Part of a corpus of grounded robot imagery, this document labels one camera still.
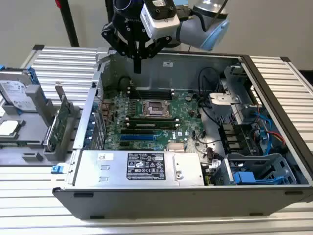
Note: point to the blue expansion slot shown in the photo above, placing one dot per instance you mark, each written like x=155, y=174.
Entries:
x=137, y=137

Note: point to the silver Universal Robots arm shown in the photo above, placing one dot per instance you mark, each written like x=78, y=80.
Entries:
x=190, y=31

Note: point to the silver power supply unit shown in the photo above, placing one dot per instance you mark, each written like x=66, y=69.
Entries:
x=93, y=176

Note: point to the silver CPU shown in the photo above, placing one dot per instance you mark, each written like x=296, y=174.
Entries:
x=8, y=127

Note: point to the small blue plastic clip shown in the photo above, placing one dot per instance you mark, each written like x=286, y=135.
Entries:
x=57, y=169

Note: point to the black pole with red tape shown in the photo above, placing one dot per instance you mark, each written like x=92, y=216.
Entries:
x=68, y=24

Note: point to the green Nvidia graphics card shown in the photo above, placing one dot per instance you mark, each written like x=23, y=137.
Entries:
x=58, y=122

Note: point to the grey plastic parts rack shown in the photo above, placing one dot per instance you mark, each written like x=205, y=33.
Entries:
x=31, y=131

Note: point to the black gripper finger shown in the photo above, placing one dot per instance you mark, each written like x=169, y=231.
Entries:
x=156, y=47
x=115, y=40

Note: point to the short black expansion slot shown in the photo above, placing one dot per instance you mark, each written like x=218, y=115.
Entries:
x=127, y=143

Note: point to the copper finned heat sink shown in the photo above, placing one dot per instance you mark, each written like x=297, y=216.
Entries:
x=176, y=147

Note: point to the long black expansion slot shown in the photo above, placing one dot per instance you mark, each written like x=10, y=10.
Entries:
x=137, y=131

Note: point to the CPU socket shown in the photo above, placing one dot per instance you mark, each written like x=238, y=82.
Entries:
x=155, y=107

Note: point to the black table corner cap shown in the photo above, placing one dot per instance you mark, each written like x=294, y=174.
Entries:
x=38, y=47
x=285, y=59

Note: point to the green Dell motherboard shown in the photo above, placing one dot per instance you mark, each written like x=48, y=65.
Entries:
x=181, y=107

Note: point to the hard disk in blue carrier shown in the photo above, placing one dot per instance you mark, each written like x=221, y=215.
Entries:
x=14, y=95

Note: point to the RAM stick with white label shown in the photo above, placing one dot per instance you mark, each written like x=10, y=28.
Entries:
x=146, y=125

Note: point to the black RAM slot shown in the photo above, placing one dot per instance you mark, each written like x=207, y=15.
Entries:
x=154, y=97
x=154, y=91
x=151, y=119

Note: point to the black stand pole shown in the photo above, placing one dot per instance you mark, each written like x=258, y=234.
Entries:
x=108, y=9

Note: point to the blue plastic carrier latch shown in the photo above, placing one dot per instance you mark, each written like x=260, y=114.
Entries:
x=244, y=177

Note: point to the grey metal drive cage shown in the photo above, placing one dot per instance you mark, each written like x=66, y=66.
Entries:
x=234, y=80

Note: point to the black open PC case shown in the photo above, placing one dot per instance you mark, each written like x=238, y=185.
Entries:
x=171, y=203

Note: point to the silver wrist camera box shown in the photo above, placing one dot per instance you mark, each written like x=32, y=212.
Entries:
x=161, y=19

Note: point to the grey plastic disk bay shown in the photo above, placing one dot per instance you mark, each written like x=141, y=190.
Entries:
x=269, y=161

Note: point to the green RAM stick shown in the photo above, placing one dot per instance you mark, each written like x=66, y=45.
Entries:
x=19, y=141

